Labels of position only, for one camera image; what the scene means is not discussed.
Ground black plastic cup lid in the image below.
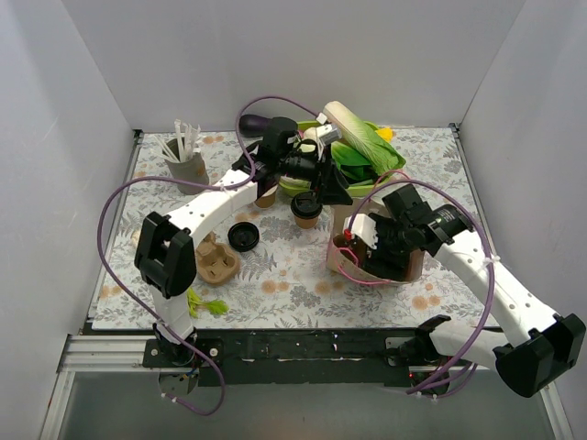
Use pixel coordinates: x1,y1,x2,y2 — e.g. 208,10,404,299
291,192,323,219

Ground brown paper cup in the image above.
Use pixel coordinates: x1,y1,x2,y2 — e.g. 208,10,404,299
254,191,276,209
294,216,319,229

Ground pink paper cake bag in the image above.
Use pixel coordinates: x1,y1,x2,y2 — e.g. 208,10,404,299
326,195,424,287

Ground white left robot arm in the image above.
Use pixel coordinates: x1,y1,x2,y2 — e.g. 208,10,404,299
135,117,352,367

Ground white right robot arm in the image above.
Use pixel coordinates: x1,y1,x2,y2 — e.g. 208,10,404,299
345,180,586,398

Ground green plastic vegetable tray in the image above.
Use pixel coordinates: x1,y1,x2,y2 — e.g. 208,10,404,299
279,121,405,197

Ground bok choy middle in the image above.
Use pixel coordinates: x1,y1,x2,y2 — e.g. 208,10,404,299
298,126,376,182

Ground napa cabbage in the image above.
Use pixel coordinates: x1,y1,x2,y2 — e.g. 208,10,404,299
323,101,394,173

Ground purple eggplant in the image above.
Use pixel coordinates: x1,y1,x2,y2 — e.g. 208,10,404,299
238,114,271,138

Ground yellow vegetable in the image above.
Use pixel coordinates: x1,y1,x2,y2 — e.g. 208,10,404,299
376,127,393,142

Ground stack of black lids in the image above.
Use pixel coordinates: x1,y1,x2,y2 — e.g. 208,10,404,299
227,222,260,252

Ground floral table mat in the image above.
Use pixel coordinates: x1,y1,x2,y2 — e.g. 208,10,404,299
91,127,519,331

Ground grey straw holder cup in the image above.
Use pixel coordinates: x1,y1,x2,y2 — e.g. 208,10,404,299
165,138,209,195

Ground brown cardboard cup carrier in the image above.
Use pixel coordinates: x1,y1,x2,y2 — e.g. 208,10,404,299
194,232,240,286

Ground green celery stalks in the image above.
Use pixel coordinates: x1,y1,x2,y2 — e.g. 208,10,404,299
186,288,229,318

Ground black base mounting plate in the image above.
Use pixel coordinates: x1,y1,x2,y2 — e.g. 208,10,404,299
142,328,446,388

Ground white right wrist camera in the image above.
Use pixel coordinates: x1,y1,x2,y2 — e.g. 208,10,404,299
343,214,378,249

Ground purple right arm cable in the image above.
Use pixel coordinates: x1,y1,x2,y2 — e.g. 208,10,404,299
343,179,499,400

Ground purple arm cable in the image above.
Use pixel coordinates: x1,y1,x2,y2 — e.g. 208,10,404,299
95,94,329,417
343,179,499,400

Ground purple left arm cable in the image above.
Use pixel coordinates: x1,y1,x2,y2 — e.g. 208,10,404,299
95,94,329,417

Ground aluminium frame rail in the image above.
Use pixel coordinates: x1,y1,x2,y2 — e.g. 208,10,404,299
57,333,551,373

